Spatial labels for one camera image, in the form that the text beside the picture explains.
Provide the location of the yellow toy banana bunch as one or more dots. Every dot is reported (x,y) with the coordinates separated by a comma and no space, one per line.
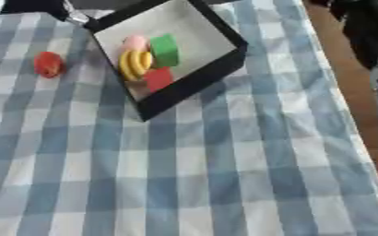
(133,65)

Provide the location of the red block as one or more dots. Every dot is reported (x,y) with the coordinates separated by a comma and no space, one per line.
(159,79)

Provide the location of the black box with white inside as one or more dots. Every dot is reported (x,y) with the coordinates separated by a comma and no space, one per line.
(197,76)

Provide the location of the green block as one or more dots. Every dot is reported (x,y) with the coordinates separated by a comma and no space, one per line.
(164,50)

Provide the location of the red toy fruit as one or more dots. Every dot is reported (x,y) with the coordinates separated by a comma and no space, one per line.
(48,64)

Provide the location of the pink round toy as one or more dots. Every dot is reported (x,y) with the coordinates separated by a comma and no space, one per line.
(135,42)

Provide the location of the black object with silver part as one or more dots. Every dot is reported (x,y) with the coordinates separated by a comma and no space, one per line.
(33,7)

